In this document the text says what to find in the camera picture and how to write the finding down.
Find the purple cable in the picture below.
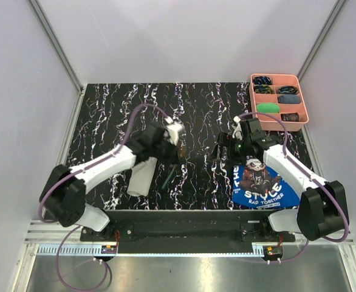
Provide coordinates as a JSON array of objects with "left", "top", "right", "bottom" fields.
[
  {"left": 237, "top": 111, "right": 351, "bottom": 263},
  {"left": 37, "top": 103, "right": 173, "bottom": 291}
]

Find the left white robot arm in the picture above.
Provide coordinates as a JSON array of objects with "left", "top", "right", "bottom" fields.
[{"left": 39, "top": 122, "right": 185, "bottom": 241}]

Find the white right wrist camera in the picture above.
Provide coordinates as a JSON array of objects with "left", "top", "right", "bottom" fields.
[{"left": 232, "top": 116, "right": 244, "bottom": 141}]

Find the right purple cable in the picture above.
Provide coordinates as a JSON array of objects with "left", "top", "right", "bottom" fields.
[{"left": 237, "top": 111, "right": 351, "bottom": 263}]

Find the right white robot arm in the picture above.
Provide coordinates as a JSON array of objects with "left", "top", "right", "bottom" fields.
[{"left": 212, "top": 116, "right": 349, "bottom": 243}]

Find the blue patterned sock middle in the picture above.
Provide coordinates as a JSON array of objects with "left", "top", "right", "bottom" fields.
[{"left": 253, "top": 85, "right": 273, "bottom": 94}]

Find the blue printed t-shirt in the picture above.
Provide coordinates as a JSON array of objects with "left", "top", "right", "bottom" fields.
[{"left": 232, "top": 156, "right": 300, "bottom": 209}]

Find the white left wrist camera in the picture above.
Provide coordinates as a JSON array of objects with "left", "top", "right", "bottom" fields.
[{"left": 164, "top": 116, "right": 185, "bottom": 146}]

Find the pink divided organizer tray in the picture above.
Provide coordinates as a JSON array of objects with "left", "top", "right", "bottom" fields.
[{"left": 249, "top": 74, "right": 309, "bottom": 131}]

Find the dark blue rolled sock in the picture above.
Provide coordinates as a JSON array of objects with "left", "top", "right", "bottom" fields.
[{"left": 278, "top": 94, "right": 301, "bottom": 104}]

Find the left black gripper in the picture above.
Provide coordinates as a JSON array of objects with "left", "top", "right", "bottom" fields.
[{"left": 151, "top": 137, "right": 180, "bottom": 167}]

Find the aluminium frame rail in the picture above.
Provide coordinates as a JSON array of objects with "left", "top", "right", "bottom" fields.
[{"left": 27, "top": 0, "right": 84, "bottom": 92}]

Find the blue patterned sock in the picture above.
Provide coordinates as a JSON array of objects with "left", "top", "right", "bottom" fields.
[
  {"left": 278, "top": 86, "right": 299, "bottom": 95},
  {"left": 252, "top": 75, "right": 273, "bottom": 85},
  {"left": 253, "top": 85, "right": 273, "bottom": 94}
]

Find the blue patterned sock top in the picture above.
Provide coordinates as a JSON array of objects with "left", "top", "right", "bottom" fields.
[{"left": 252, "top": 75, "right": 273, "bottom": 85}]

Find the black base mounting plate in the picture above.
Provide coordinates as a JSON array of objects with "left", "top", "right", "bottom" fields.
[{"left": 80, "top": 210, "right": 296, "bottom": 256}]

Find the grey cloth napkin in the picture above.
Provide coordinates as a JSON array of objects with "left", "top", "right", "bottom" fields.
[{"left": 127, "top": 158, "right": 157, "bottom": 196}]

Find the gold fork green handle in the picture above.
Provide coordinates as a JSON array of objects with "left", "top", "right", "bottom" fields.
[{"left": 162, "top": 145, "right": 186, "bottom": 190}]

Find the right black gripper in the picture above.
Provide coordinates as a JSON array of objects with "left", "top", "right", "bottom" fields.
[{"left": 207, "top": 131, "right": 250, "bottom": 167}]

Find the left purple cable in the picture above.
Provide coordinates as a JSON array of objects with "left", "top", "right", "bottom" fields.
[{"left": 37, "top": 103, "right": 173, "bottom": 291}]

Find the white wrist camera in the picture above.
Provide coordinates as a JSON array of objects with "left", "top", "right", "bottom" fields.
[
  {"left": 164, "top": 116, "right": 185, "bottom": 146},
  {"left": 232, "top": 116, "right": 244, "bottom": 141}
]

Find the dark brown rolled sock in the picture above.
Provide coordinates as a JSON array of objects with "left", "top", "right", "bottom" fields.
[{"left": 281, "top": 113, "right": 300, "bottom": 122}]

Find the blue patterned sock right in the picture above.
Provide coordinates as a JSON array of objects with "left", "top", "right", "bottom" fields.
[{"left": 278, "top": 86, "right": 299, "bottom": 95}]

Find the green rolled sock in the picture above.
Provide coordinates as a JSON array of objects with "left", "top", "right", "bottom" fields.
[{"left": 256, "top": 102, "right": 280, "bottom": 114}]

